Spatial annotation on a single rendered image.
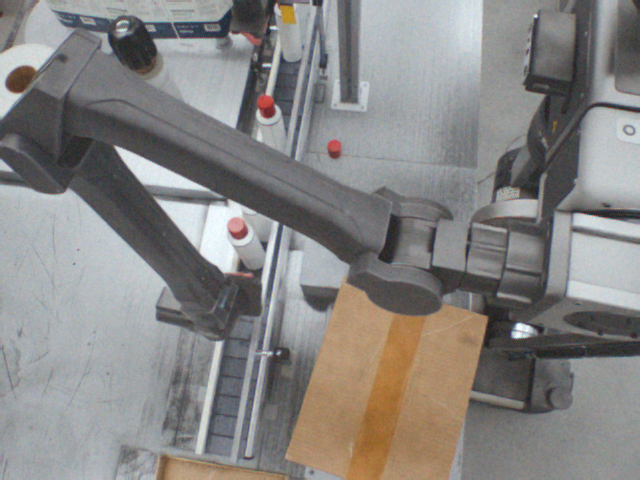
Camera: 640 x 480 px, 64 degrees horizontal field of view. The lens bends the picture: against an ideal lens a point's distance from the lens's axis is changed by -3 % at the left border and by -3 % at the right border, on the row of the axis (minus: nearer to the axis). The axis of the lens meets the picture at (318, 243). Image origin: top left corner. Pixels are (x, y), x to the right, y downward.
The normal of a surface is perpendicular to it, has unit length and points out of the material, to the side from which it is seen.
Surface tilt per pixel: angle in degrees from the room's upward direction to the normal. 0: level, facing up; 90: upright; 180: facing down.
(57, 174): 75
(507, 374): 0
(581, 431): 0
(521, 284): 45
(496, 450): 0
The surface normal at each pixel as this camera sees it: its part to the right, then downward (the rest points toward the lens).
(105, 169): 0.94, 0.06
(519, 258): -0.11, -0.15
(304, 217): -0.21, 0.82
